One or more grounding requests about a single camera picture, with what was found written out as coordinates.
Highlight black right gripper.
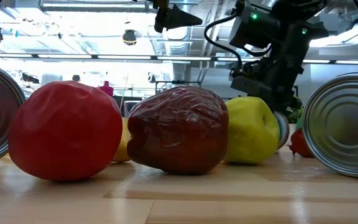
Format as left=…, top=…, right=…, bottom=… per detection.
left=230, top=18, right=329, bottom=117

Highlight tin can blue red label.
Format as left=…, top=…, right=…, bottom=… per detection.
left=273, top=111, right=290, bottom=151

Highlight pink plastic squeeze bottle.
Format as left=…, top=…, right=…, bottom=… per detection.
left=99, top=80, right=114, bottom=97

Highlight green toy apple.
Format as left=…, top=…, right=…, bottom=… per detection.
left=223, top=96, right=281, bottom=165

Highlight small red toy fruit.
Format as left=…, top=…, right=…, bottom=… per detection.
left=287, top=128, right=315, bottom=158

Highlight tin can dark blue label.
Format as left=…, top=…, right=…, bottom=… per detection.
left=301, top=72, right=358, bottom=179

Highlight long ceiling light strip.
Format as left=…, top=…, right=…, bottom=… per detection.
left=0, top=53, right=358, bottom=65

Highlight dark red wrinkled toy apple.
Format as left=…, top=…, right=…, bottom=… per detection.
left=126, top=85, right=229, bottom=175

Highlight yellow toy pear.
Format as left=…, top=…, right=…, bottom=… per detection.
left=112, top=117, right=132, bottom=163

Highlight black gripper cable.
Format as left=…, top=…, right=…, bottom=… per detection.
left=203, top=14, right=273, bottom=71

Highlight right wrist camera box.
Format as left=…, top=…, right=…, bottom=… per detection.
left=228, top=0, right=281, bottom=49

